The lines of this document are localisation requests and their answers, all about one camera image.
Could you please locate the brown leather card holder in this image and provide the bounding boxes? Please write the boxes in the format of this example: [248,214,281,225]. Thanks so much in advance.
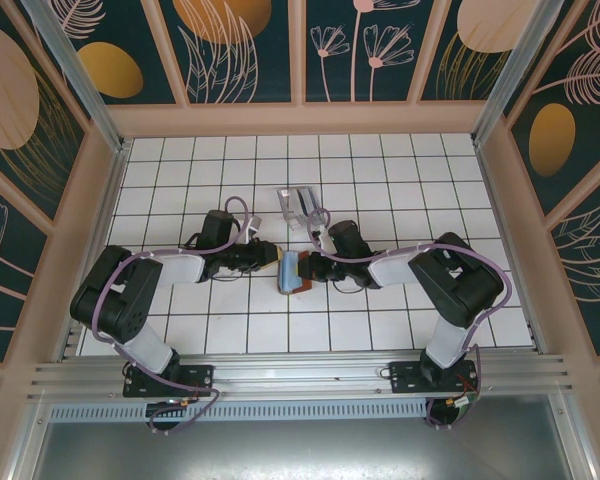
[276,250,315,297]

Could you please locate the steel sheet panel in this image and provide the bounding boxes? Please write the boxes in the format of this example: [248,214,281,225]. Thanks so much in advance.
[9,394,591,480]

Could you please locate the green circuit board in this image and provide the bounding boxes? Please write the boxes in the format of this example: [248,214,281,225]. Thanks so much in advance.
[447,392,476,419]

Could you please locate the aluminium mounting rail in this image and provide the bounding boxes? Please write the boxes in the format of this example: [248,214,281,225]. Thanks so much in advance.
[27,353,575,401]

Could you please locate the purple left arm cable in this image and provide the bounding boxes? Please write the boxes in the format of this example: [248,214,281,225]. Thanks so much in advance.
[87,195,252,434]

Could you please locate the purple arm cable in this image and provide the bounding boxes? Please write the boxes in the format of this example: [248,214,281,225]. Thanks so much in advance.
[87,195,252,434]
[306,208,512,432]

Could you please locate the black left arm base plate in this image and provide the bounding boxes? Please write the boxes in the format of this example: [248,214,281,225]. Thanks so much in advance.
[122,363,216,399]

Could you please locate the slotted grey cable duct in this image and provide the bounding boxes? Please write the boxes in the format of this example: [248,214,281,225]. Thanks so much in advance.
[47,401,430,422]

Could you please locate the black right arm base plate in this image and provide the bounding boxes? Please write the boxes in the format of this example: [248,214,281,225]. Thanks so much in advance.
[388,359,481,396]

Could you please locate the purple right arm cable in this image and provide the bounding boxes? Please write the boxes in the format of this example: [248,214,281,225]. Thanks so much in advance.
[306,208,512,432]

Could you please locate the aluminium frame post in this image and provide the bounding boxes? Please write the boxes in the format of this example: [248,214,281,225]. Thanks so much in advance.
[471,0,574,147]
[19,0,132,154]

